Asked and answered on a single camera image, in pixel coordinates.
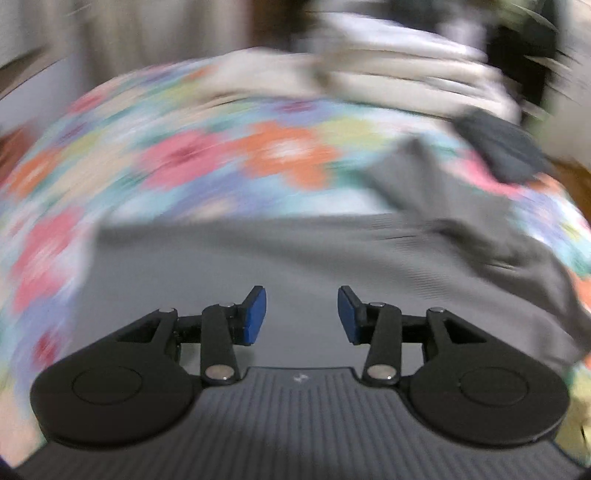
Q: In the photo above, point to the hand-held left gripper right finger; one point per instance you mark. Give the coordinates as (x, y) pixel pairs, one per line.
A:
(347, 316)

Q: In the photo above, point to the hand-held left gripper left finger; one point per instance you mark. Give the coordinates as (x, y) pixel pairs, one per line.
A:
(255, 317)

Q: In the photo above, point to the grey garment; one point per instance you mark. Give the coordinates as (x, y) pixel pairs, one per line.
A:
(318, 258)

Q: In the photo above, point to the floral bed sheet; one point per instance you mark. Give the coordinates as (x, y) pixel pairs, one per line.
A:
(184, 152)

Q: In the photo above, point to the dark grey cloth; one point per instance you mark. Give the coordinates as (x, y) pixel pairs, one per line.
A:
(501, 143)

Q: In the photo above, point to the white folded blanket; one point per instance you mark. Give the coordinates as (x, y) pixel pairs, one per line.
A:
(392, 69)

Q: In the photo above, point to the black object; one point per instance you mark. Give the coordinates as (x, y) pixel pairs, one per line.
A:
(521, 50)

